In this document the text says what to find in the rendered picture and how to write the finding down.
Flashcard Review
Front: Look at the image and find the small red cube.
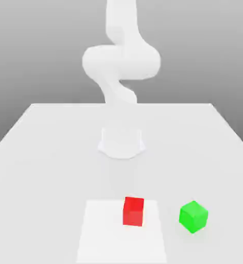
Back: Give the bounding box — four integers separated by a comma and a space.
123, 196, 145, 227

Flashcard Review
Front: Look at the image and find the small green cube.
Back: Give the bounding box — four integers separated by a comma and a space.
178, 200, 209, 234

